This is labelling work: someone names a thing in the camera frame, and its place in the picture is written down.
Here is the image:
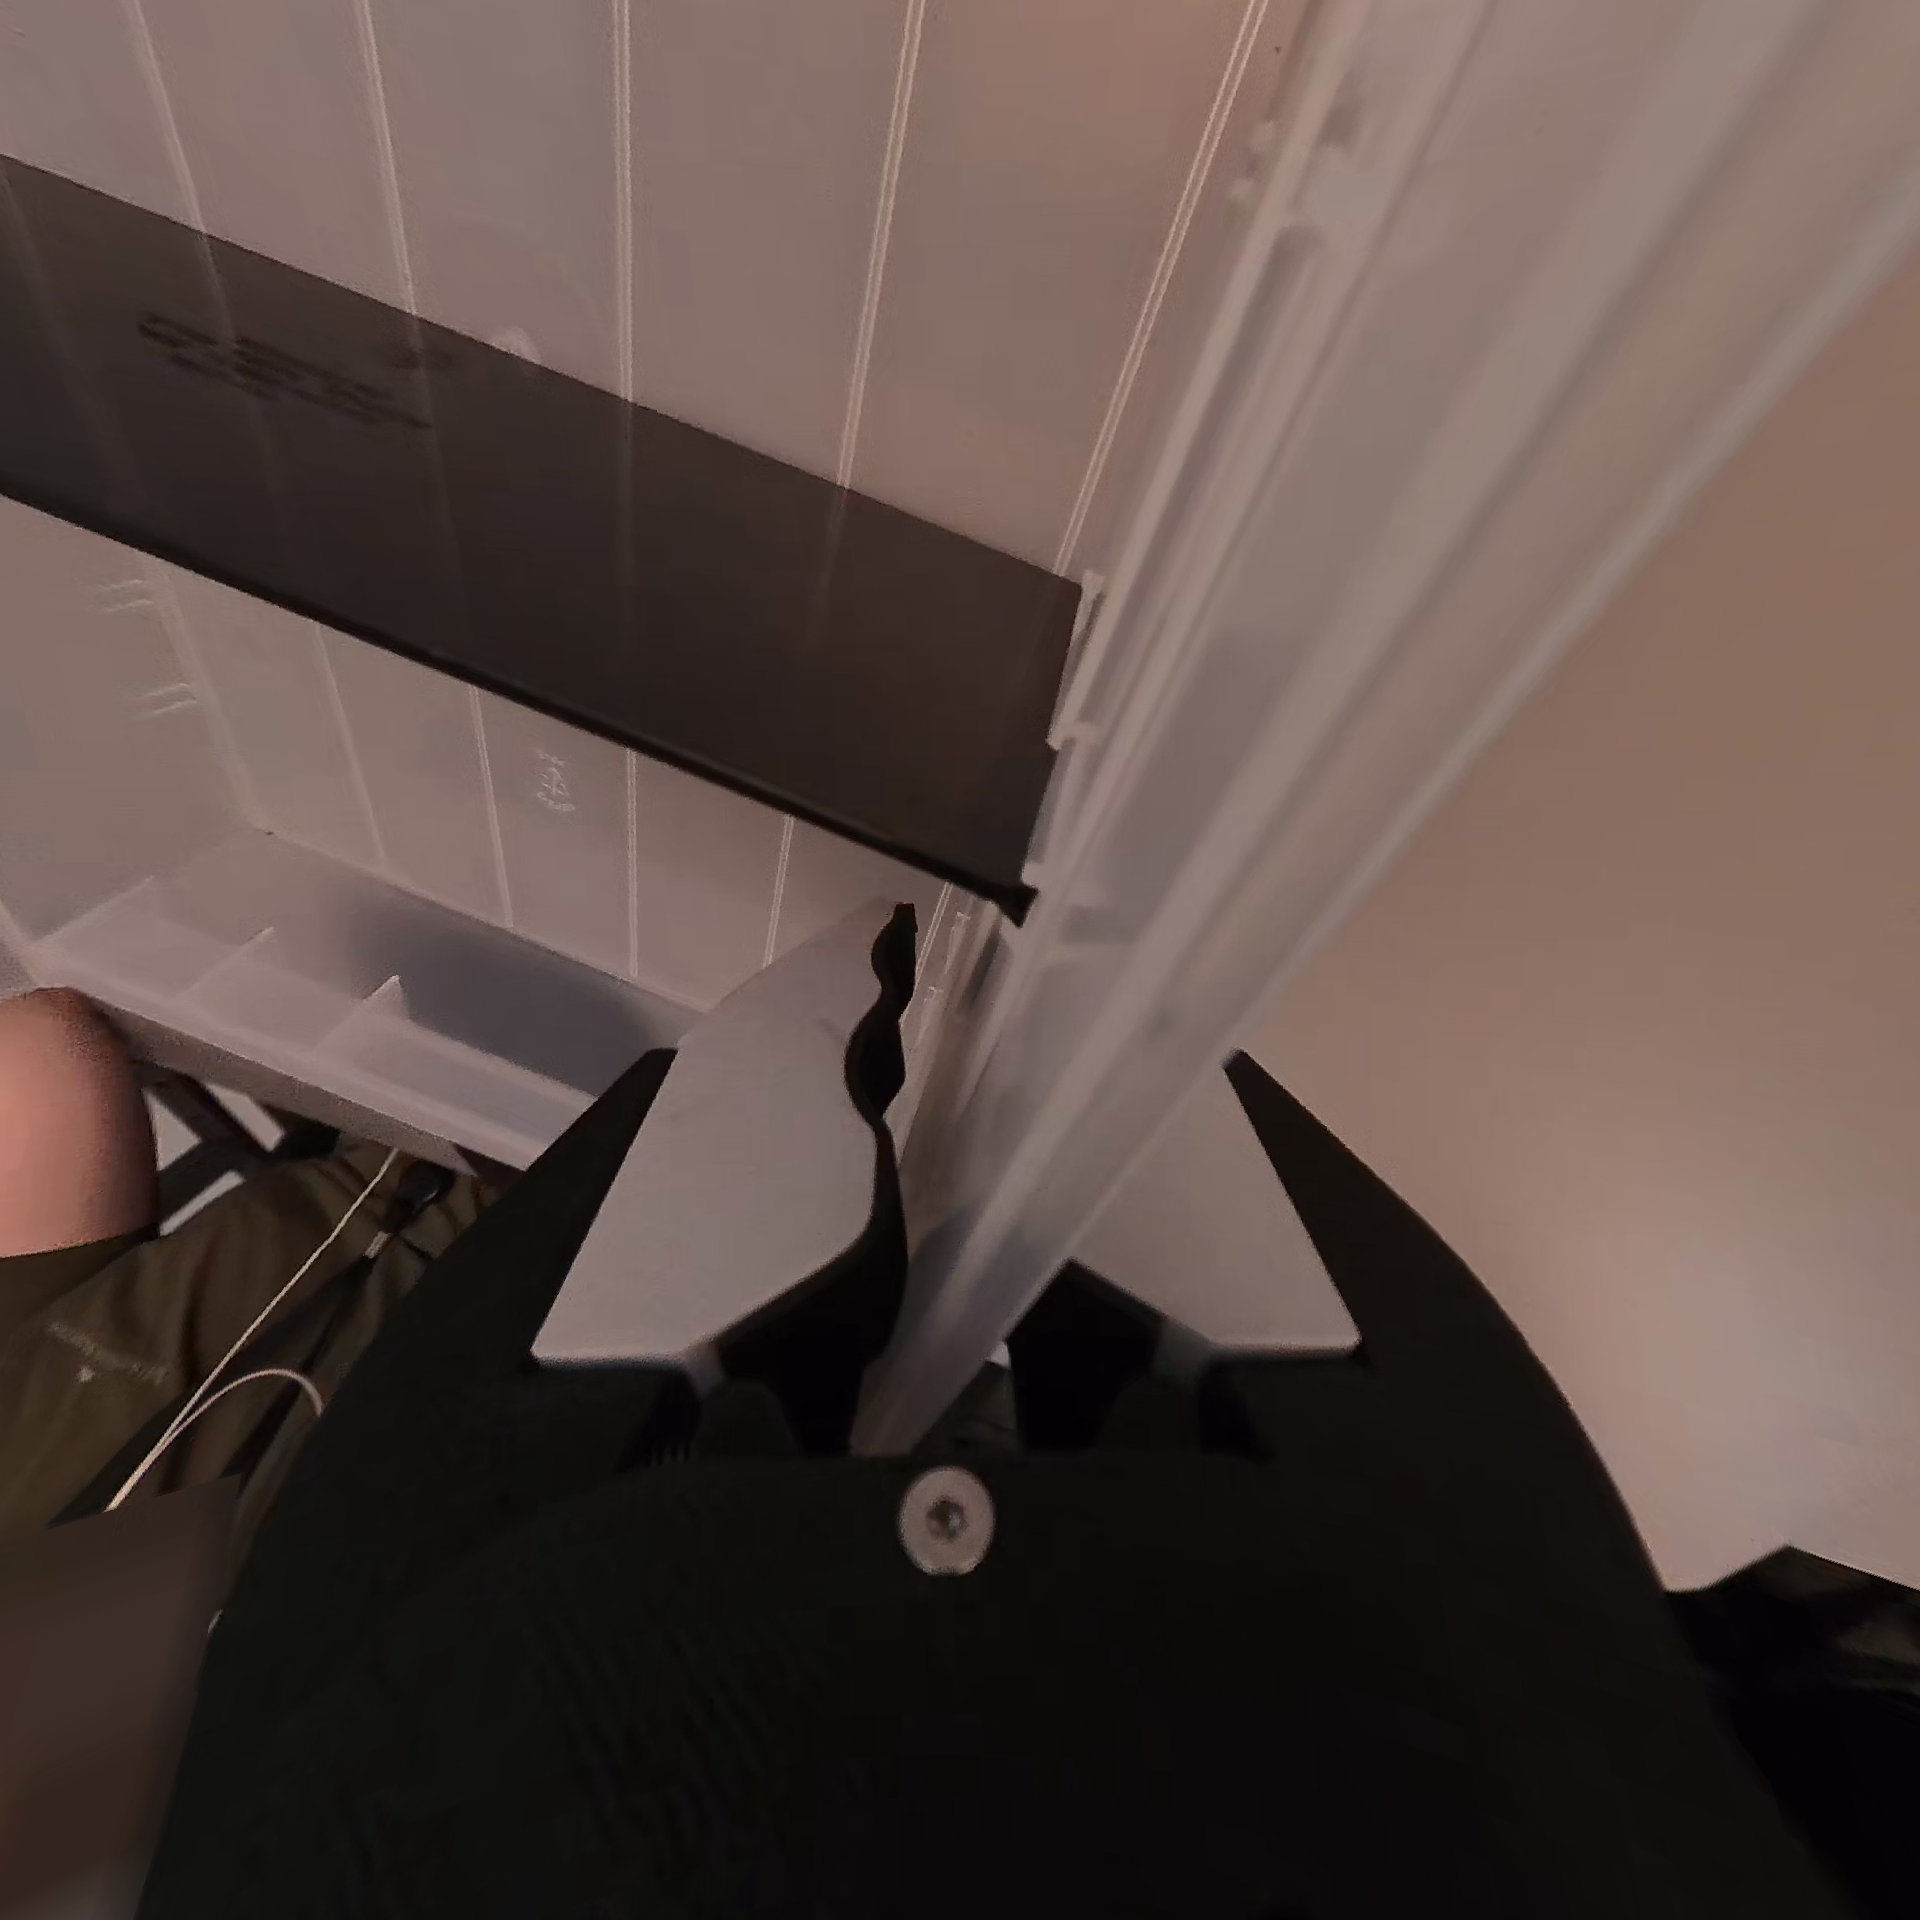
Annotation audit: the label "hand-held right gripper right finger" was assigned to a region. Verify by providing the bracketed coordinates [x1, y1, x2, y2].
[1010, 1057, 1370, 1447]

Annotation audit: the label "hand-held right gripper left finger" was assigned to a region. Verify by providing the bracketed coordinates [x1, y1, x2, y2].
[533, 900, 921, 1453]

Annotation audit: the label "clear plastic bin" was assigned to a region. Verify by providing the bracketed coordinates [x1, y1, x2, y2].
[0, 0, 1920, 1453]

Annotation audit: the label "person's left forearm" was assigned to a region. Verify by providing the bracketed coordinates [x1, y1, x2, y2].
[0, 987, 161, 1261]

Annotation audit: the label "olive green trousers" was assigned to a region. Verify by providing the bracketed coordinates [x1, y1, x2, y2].
[0, 1134, 520, 1531]

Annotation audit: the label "white drawstring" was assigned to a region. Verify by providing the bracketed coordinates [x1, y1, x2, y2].
[111, 1146, 407, 1504]

